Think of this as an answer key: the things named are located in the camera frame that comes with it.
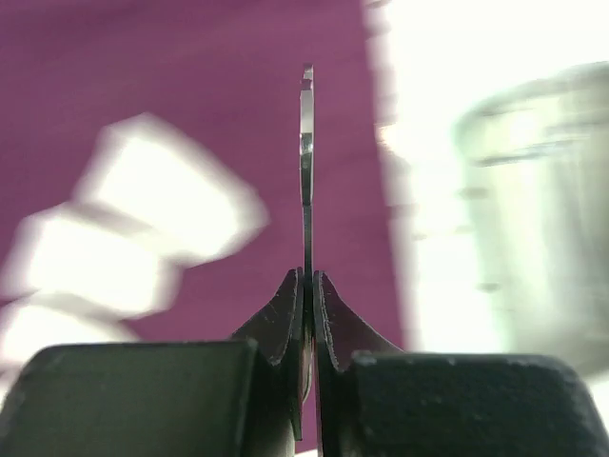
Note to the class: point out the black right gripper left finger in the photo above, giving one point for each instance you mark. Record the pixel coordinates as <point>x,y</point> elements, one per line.
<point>241,396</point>

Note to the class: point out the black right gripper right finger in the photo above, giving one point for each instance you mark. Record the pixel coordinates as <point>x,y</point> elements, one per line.
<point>375,399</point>

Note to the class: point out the white gauze pad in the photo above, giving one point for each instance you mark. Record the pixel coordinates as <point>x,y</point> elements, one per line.
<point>169,192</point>
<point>82,266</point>
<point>28,326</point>

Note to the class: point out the steel instrument tray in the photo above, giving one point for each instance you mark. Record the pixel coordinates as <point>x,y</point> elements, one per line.
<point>535,181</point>

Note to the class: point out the purple cloth mat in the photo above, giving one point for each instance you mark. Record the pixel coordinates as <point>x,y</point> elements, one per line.
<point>227,74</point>

